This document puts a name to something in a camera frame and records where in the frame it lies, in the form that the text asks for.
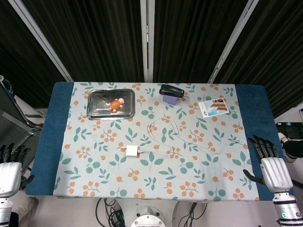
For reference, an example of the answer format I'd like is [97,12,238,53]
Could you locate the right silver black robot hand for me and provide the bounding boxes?
[243,134,294,194]

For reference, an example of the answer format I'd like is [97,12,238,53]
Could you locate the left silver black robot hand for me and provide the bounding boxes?
[0,142,36,198]

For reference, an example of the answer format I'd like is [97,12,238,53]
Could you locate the white charger block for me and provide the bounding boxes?
[125,145,141,157]

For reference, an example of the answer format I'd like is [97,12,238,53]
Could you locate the white charger with cable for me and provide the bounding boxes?
[138,117,246,156]

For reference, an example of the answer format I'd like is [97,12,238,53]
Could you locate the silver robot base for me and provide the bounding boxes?
[130,207,167,227]

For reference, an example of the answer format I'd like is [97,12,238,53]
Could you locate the black white shoe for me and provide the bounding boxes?
[278,131,303,163]

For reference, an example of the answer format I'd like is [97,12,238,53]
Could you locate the beige shoe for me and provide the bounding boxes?
[12,196,40,215]

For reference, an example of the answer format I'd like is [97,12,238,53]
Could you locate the blue table cover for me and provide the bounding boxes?
[25,81,296,202]

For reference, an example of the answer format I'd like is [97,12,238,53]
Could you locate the picture postcard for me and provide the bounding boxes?
[198,98,230,118]

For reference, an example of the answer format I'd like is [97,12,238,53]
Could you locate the rectangular metal tray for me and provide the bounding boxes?
[86,88,136,121]

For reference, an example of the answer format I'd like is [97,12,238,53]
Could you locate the floral patterned tablecloth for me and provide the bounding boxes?
[53,81,260,202]

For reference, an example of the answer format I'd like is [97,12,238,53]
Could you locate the purple cube block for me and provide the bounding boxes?
[162,94,180,106]

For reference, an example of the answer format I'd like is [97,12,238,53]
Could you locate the orange pink turtle toy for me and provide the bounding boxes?
[109,97,125,113]

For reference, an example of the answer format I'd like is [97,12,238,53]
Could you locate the black stapler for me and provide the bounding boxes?
[159,84,185,98]

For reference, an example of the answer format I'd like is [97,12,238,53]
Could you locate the black pleated curtain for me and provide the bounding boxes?
[0,0,303,119]

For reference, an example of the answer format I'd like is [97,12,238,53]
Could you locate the black metal frame chair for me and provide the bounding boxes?
[0,75,44,172]

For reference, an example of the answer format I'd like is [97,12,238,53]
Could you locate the black floor cables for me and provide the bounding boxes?
[95,198,207,227]

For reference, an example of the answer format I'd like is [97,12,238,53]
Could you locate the white frame post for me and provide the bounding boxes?
[140,0,155,83]
[207,0,260,84]
[8,0,74,82]

